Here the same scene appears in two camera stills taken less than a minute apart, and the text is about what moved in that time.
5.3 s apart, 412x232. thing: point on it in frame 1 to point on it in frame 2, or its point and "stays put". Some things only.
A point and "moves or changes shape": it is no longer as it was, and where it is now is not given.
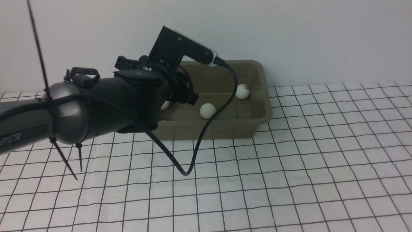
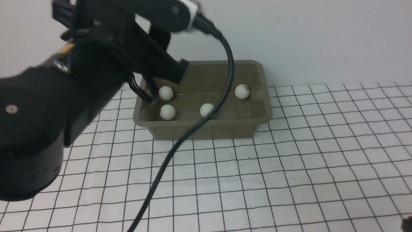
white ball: (242, 91) stays put
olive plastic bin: (240, 118) stays put
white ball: (165, 105) moves or changes shape
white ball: (207, 110) stays put
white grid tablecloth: (335, 157) stays put
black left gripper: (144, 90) to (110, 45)
